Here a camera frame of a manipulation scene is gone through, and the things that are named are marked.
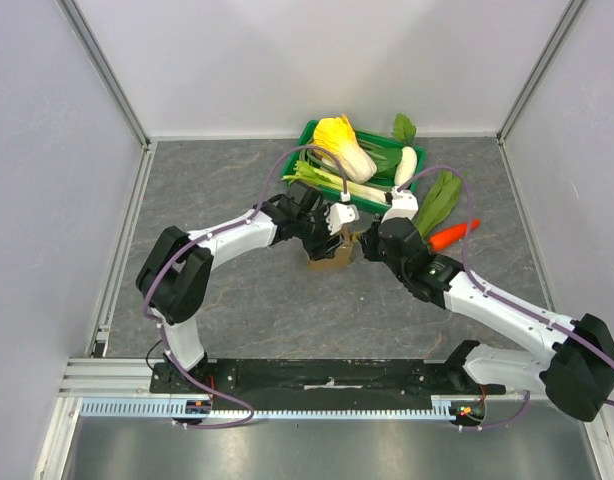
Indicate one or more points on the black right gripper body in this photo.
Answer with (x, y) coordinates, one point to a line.
(370, 245)

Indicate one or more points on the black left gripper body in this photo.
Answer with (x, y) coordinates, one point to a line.
(313, 233)

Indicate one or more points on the brown cardboard express box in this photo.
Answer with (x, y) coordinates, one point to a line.
(342, 255)

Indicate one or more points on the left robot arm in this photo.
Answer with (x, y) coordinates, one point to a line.
(174, 278)

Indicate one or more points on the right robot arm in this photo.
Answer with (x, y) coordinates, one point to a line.
(569, 360)

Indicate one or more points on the orange carrot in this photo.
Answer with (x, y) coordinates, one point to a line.
(445, 238)

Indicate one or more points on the celery stalk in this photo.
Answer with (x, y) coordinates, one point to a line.
(341, 188)

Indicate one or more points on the green plastic tray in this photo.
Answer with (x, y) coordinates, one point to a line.
(382, 184)

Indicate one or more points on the green leafy lettuce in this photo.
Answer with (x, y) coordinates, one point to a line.
(438, 203)

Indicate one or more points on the white radish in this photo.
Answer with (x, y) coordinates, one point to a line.
(406, 168)

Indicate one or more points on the green long beans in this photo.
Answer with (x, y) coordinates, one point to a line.
(317, 160)

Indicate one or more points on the dark green leaf vegetable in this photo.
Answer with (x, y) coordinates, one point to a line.
(385, 159)

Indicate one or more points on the yellow napa cabbage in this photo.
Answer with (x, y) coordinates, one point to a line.
(337, 136)

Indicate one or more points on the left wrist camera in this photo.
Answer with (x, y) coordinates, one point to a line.
(339, 215)

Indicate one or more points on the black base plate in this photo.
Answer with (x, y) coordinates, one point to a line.
(242, 376)

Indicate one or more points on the slotted cable duct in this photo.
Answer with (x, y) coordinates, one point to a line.
(184, 409)

